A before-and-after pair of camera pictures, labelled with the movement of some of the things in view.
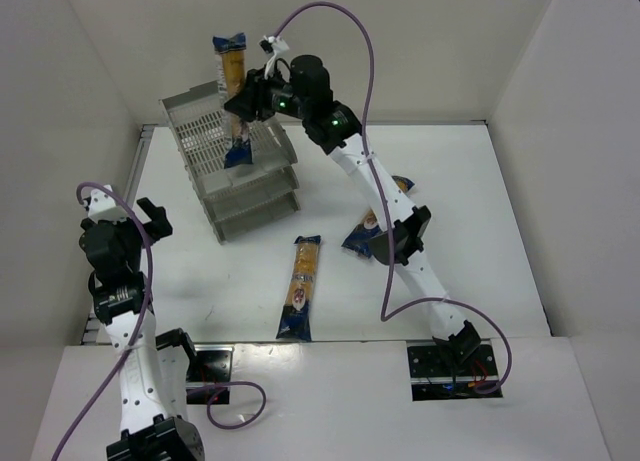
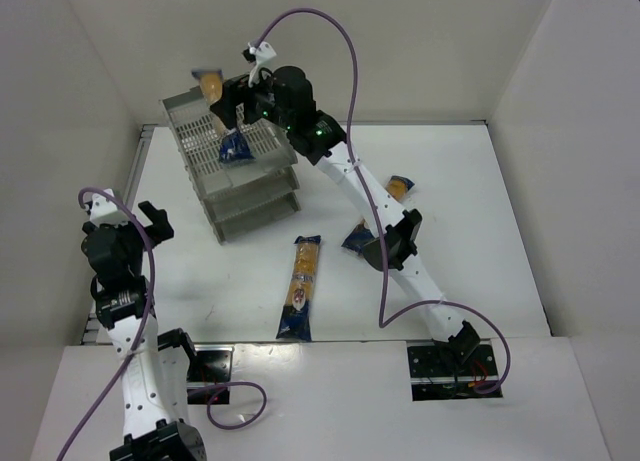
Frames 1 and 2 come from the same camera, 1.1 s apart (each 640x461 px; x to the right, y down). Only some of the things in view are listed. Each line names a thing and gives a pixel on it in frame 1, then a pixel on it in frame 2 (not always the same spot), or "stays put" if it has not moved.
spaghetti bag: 296,322 stays put
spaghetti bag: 358,240 stays put
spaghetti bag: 232,48 -> 234,147
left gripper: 156,221 stays put
